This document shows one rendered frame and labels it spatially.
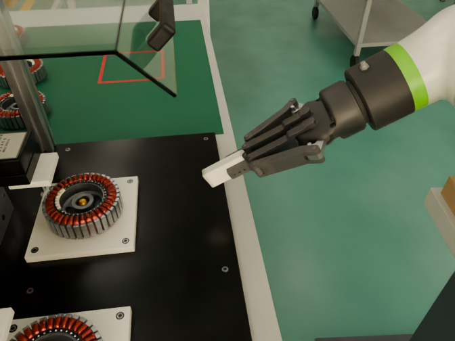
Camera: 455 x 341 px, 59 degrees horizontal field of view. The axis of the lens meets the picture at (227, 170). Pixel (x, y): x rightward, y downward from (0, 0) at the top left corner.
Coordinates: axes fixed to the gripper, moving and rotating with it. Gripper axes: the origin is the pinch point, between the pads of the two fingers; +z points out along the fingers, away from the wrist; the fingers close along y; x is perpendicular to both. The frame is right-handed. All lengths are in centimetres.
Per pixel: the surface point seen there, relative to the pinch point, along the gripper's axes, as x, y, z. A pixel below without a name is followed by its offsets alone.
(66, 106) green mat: 7.0, 36.4, 32.4
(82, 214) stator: 7.7, -3.6, 19.9
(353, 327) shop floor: -95, 13, 5
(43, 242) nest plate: 7.7, -5.1, 26.9
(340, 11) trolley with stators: -113, 230, -64
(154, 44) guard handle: 20.8, 1.5, -2.2
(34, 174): 15.8, -1.6, 21.2
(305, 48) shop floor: -115, 214, -30
